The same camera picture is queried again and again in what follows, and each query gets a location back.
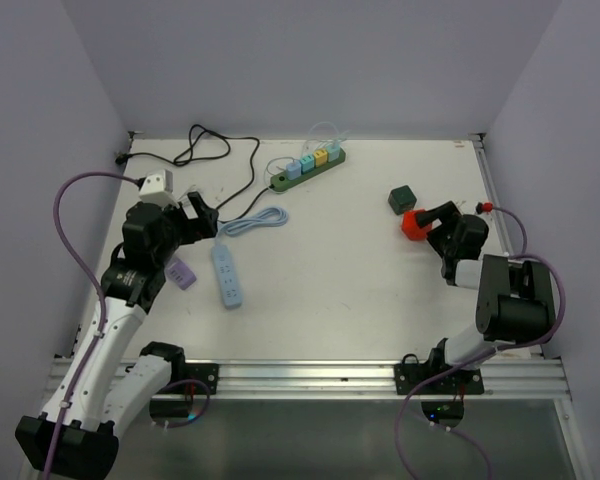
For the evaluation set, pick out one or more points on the left black base bracket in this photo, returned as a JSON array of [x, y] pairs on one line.
[[193, 378]]

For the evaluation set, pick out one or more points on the right black base bracket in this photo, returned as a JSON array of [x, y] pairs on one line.
[[434, 378]]

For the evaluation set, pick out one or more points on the teal plug adapter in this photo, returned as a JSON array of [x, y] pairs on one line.
[[307, 164]]

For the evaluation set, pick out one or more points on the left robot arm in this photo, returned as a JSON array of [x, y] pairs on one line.
[[79, 430]]

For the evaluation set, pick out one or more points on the green power strip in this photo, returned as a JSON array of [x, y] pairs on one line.
[[280, 183]]

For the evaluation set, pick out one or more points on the green plug adapter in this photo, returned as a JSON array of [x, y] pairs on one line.
[[333, 152]]

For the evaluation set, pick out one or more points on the black wall plug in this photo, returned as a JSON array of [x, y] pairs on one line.
[[123, 158]]

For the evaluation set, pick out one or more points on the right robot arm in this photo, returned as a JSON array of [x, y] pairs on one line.
[[515, 294]]

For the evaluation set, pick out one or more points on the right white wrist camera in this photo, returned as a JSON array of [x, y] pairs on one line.
[[484, 208]]

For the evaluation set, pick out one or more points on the purple power strip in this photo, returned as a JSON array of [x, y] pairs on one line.
[[178, 272]]

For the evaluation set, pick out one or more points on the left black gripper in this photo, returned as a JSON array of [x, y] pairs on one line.
[[202, 227]]

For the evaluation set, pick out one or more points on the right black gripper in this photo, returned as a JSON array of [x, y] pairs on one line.
[[448, 215]]

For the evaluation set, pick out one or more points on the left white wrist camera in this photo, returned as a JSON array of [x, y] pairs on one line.
[[157, 188]]

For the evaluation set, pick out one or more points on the dark green cube plug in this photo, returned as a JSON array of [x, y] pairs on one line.
[[402, 199]]

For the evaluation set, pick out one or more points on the blue plug adapter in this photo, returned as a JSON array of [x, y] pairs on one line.
[[293, 170]]

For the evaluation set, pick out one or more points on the aluminium mounting rail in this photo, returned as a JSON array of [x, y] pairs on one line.
[[502, 379]]

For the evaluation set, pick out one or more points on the red cube plug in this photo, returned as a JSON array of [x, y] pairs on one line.
[[416, 224]]

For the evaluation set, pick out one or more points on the black base bracket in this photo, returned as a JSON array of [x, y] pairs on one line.
[[434, 378], [193, 378]]

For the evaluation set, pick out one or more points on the blue power strip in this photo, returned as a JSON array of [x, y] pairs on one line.
[[226, 274]]

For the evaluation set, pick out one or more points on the yellow plug adapter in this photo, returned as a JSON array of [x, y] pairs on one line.
[[321, 157]]

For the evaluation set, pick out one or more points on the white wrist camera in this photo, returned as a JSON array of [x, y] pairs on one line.
[[484, 208], [157, 188]]

